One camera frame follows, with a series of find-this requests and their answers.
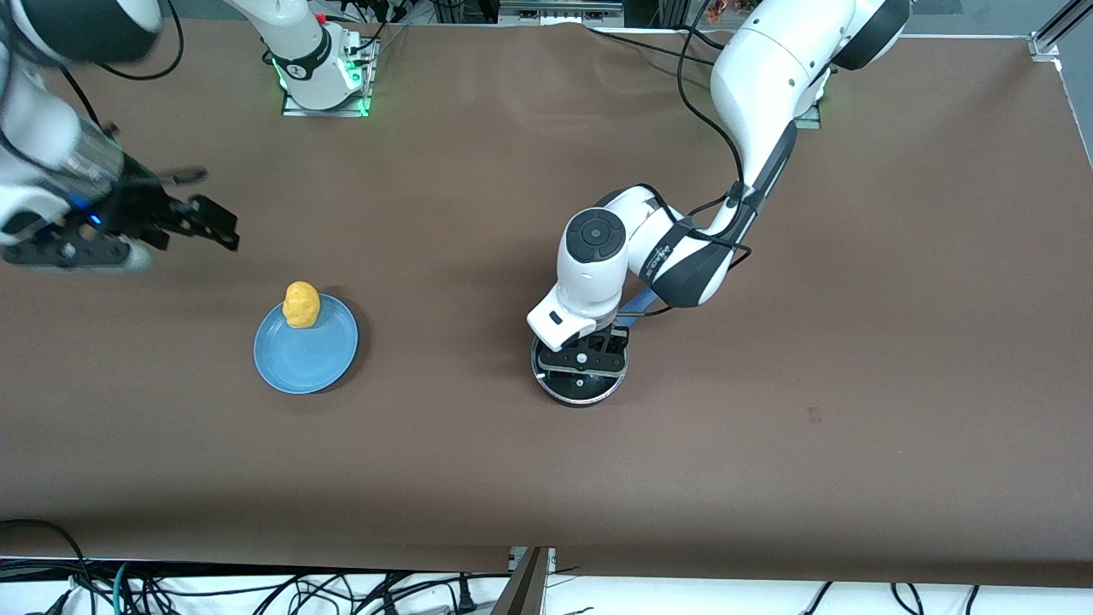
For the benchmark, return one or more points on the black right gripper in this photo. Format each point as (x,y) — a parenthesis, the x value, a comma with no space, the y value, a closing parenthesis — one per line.
(139,211)

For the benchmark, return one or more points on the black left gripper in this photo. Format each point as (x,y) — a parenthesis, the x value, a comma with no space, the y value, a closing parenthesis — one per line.
(616,343)

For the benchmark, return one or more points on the glass lid with blue knob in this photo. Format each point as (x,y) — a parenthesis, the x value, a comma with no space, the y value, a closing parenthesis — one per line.
(581,387)

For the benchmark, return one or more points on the yellow potato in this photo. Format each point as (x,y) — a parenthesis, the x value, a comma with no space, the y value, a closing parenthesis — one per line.
(301,305)

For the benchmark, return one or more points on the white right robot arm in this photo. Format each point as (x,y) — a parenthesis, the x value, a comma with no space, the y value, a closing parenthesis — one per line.
(295,38)

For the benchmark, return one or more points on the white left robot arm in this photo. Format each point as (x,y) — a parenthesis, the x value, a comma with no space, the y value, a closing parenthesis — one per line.
(768,77)

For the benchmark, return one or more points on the blue round plate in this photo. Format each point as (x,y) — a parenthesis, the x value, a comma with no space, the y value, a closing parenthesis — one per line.
(303,354)

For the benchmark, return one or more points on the brown table cover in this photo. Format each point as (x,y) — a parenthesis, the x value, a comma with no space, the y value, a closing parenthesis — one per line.
(478,171)

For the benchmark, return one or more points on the black power plug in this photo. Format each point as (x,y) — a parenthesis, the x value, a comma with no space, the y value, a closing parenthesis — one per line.
(464,594)

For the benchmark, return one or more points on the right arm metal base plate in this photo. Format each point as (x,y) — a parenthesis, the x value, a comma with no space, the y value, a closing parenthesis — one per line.
(295,107)

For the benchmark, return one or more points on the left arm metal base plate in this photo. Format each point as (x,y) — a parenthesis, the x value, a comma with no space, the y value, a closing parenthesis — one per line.
(811,121)

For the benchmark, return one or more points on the silver aluminium frame bar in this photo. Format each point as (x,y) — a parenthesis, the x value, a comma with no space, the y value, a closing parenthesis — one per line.
(559,10)

